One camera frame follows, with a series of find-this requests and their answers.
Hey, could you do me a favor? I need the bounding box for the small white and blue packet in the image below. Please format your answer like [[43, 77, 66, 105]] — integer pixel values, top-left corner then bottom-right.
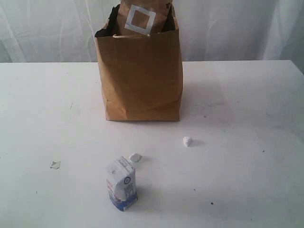
[[105, 156, 138, 211]]

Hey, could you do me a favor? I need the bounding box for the brown kraft stand-up pouch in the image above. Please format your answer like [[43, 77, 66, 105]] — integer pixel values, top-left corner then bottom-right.
[[116, 0, 172, 36]]

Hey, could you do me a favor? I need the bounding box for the brown paper bag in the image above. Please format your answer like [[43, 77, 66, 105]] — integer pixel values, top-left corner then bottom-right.
[[95, 7, 183, 122]]

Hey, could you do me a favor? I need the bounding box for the white crumpled scrap right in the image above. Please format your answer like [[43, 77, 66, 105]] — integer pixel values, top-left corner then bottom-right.
[[182, 136, 193, 147]]

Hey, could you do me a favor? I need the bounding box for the white crumpled scrap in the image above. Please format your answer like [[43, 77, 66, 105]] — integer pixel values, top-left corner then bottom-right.
[[182, 136, 193, 147], [129, 153, 142, 163]]

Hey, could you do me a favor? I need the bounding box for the white crumpled scrap left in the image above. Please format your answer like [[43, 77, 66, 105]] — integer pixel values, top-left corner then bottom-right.
[[129, 153, 142, 163]]

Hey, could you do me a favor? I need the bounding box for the white backdrop curtain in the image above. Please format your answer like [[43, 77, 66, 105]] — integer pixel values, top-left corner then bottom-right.
[[0, 0, 304, 62]]

